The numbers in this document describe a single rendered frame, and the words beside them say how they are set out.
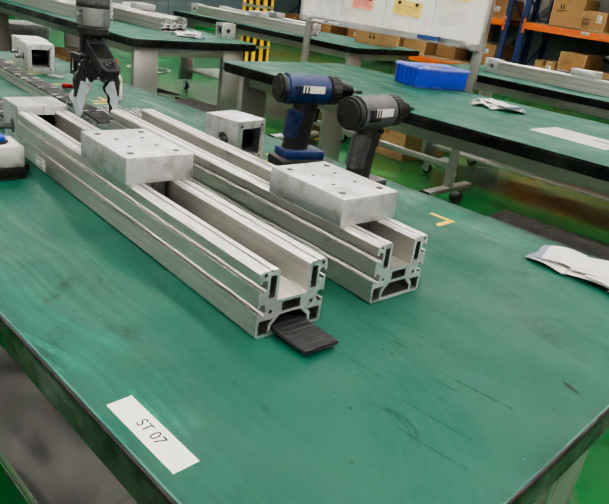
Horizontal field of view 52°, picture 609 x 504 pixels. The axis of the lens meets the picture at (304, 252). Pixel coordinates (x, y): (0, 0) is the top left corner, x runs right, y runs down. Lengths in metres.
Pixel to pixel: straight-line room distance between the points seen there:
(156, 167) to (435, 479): 0.59
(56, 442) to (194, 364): 0.82
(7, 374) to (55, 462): 0.34
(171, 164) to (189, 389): 0.42
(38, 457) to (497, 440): 1.01
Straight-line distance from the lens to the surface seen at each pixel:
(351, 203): 0.85
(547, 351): 0.85
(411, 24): 4.16
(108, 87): 1.62
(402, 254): 0.89
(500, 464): 0.63
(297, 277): 0.76
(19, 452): 1.46
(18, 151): 1.22
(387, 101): 1.15
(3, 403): 1.59
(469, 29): 3.93
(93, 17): 1.58
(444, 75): 3.26
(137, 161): 0.93
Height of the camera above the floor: 1.16
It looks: 23 degrees down
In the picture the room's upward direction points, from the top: 8 degrees clockwise
